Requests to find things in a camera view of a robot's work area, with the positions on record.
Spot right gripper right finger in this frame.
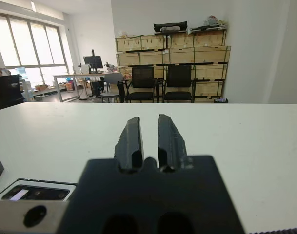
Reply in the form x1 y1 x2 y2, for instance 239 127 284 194
157 114 188 172

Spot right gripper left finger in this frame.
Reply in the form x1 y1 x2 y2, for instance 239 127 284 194
113 117 146 172

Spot slim black camera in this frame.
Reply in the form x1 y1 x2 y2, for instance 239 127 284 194
1 184 70 202

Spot black box base white insert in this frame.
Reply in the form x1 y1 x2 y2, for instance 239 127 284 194
0 177 79 202

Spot black PC tower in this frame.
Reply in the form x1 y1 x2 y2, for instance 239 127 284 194
90 81 105 97

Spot plywood crate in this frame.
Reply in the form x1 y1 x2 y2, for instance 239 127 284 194
194 45 232 64
140 35 167 51
116 52 140 67
115 36 142 52
169 47 196 64
193 29 227 47
170 32 195 49
139 50 167 66
119 66 134 80
192 63 229 81
194 80 224 98

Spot grey round-seat chair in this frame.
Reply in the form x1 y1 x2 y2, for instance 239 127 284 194
100 73 124 103

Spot black mesh chair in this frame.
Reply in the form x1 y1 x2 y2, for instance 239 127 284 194
117 66 161 103
161 65 196 103

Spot black computer monitor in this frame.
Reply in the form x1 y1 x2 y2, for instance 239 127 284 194
83 55 104 69

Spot white office desk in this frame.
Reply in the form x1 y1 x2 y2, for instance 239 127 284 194
52 72 121 103

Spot black monitor stand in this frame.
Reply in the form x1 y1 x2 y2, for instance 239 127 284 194
89 49 100 74

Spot flat black boards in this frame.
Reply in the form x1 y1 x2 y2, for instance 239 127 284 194
189 24 227 32

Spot crumpled plastic bag pile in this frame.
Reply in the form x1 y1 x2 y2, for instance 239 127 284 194
203 15 225 26

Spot large window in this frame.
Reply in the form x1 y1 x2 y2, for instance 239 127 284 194
0 13 74 73

